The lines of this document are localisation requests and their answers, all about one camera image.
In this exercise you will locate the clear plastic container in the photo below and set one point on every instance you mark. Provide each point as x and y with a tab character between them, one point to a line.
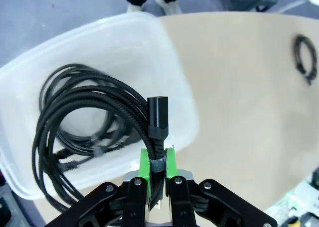
112	45

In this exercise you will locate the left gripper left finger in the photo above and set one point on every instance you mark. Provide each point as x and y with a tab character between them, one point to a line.
134	202

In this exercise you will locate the black equipment box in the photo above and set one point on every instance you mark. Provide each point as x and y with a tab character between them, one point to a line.
5	207

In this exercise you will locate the white and green equipment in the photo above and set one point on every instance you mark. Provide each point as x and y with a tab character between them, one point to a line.
299	202

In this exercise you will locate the white shoe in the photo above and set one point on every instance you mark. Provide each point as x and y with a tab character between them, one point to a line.
135	7
169	5

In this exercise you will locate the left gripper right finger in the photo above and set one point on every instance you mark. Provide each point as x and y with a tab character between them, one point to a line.
182	202

